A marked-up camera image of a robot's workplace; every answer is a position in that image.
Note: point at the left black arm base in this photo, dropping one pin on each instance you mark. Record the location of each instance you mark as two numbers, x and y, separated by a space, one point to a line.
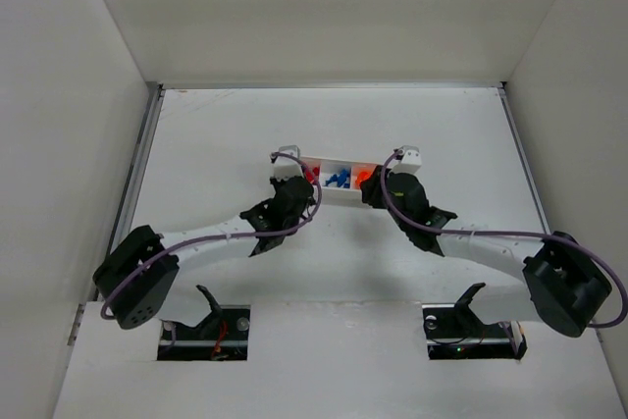
221 336

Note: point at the white three-compartment tray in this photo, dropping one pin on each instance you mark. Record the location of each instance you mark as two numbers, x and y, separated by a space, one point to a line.
328 166

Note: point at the large orange round lego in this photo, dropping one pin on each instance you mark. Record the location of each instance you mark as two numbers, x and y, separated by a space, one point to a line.
362 176

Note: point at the right metal rail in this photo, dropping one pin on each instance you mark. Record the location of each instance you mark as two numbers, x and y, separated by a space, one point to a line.
502 93

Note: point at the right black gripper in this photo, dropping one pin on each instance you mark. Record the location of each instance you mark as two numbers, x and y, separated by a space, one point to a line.
384 188

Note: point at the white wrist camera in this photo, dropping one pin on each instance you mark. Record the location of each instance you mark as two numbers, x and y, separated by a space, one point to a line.
286 163
409 160

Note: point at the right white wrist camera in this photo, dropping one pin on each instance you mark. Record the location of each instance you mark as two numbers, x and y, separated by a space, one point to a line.
409 160

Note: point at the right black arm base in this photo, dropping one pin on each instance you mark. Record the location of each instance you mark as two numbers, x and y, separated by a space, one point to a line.
454 332

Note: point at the large blue round lego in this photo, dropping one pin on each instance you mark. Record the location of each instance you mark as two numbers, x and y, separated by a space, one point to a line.
339 180

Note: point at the left metal rail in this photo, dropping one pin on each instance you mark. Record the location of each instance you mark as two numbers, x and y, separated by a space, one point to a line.
139 160

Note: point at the metal rail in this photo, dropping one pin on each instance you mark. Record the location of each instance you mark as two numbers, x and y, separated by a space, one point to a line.
502 93
139 160

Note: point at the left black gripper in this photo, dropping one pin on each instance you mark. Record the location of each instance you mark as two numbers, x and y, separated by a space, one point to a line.
298 186

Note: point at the large red round lego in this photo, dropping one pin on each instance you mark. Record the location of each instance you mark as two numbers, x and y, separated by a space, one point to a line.
312 174

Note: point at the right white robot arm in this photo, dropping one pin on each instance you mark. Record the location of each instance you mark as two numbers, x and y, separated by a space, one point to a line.
569 288

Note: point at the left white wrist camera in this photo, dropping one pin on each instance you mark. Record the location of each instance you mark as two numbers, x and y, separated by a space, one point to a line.
286 163

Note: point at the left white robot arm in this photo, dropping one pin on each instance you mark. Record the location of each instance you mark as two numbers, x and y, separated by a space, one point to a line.
135 279

